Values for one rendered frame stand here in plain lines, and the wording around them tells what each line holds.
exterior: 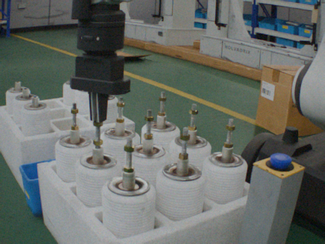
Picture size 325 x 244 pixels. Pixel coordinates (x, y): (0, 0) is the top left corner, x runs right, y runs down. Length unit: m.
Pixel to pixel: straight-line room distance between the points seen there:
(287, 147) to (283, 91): 0.72
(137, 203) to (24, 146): 0.53
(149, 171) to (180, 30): 3.40
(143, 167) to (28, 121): 0.45
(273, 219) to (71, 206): 0.38
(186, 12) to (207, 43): 0.72
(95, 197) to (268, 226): 0.34
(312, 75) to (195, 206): 0.38
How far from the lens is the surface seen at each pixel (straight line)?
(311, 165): 1.03
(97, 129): 0.75
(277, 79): 1.80
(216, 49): 3.47
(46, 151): 1.13
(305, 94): 0.86
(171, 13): 4.08
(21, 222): 1.04
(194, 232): 0.73
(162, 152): 0.83
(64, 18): 7.33
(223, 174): 0.78
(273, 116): 1.83
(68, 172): 0.86
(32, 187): 1.01
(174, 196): 0.72
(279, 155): 0.66
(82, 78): 0.71
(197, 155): 0.87
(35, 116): 1.12
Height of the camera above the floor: 0.57
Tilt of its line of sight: 18 degrees down
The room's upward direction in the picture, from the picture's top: 3 degrees clockwise
